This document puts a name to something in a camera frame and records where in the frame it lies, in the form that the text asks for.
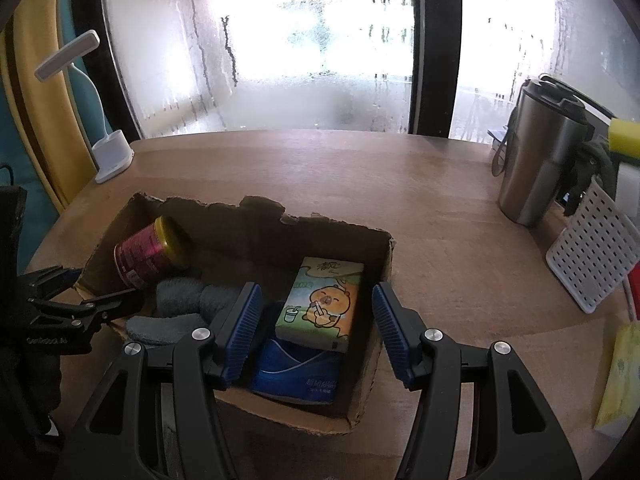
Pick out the brown cardboard box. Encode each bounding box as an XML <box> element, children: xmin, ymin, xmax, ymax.
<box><xmin>76</xmin><ymin>193</ymin><xmax>395</xmax><ymax>436</ymax></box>

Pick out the teal curtain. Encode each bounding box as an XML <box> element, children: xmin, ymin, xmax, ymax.
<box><xmin>0</xmin><ymin>88</ymin><xmax>58</xmax><ymax>273</ymax></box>

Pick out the cartoon tissue pack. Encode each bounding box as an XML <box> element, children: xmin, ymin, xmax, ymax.
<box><xmin>274</xmin><ymin>257</ymin><xmax>364</xmax><ymax>353</ymax></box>

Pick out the yellow curtain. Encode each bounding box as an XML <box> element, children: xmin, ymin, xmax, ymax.
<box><xmin>1</xmin><ymin>0</ymin><xmax>96</xmax><ymax>212</ymax></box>

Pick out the stainless steel tumbler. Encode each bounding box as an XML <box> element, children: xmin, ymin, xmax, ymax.
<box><xmin>491</xmin><ymin>75</ymin><xmax>589</xmax><ymax>226</ymax></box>

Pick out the blue tissue pack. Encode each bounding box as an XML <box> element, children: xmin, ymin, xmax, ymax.
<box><xmin>248</xmin><ymin>338</ymin><xmax>345</xmax><ymax>405</ymax></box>

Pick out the yellow tissue pack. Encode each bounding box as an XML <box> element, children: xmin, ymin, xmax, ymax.
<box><xmin>594</xmin><ymin>322</ymin><xmax>640</xmax><ymax>439</ymax></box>

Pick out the white desk lamp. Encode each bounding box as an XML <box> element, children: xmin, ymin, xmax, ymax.
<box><xmin>34</xmin><ymin>29</ymin><xmax>134</xmax><ymax>184</ymax></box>

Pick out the white perforated basket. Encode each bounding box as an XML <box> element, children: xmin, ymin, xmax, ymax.
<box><xmin>546</xmin><ymin>178</ymin><xmax>639</xmax><ymax>314</ymax></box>

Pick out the grey towel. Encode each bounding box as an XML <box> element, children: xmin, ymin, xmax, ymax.
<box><xmin>125</xmin><ymin>278</ymin><xmax>240</xmax><ymax>347</ymax></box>

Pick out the black window frame post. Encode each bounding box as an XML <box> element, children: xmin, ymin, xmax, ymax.
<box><xmin>409</xmin><ymin>0</ymin><xmax>462</xmax><ymax>138</ymax></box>

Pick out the yellow green sponge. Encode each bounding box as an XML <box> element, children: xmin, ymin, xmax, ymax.
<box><xmin>608</xmin><ymin>118</ymin><xmax>640</xmax><ymax>166</ymax></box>

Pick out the yellow lid red can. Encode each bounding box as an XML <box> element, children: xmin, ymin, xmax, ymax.
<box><xmin>114</xmin><ymin>216</ymin><xmax>190</xmax><ymax>289</ymax></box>

